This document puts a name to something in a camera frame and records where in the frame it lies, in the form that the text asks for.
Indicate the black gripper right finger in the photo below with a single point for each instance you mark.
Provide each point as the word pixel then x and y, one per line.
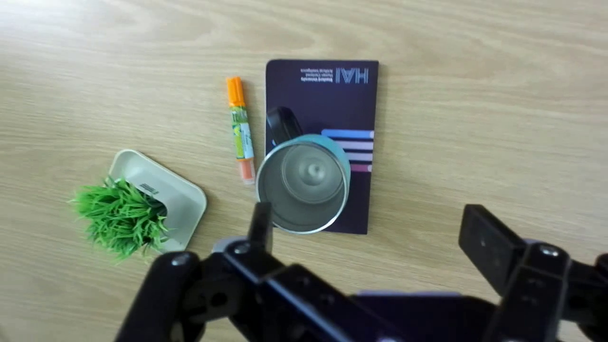
pixel 540 285

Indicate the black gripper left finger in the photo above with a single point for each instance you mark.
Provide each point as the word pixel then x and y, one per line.
pixel 243 281

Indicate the teal mug black handle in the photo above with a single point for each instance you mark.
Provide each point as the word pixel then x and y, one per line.
pixel 304 177

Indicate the orange green marker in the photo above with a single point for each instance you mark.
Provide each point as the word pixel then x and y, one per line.
pixel 240 129

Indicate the white square plant tray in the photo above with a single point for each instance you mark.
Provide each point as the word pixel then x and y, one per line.
pixel 185 202

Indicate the small green potted plant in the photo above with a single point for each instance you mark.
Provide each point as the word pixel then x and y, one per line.
pixel 120 219

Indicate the dark purple notebook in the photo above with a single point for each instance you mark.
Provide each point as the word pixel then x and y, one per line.
pixel 335 99

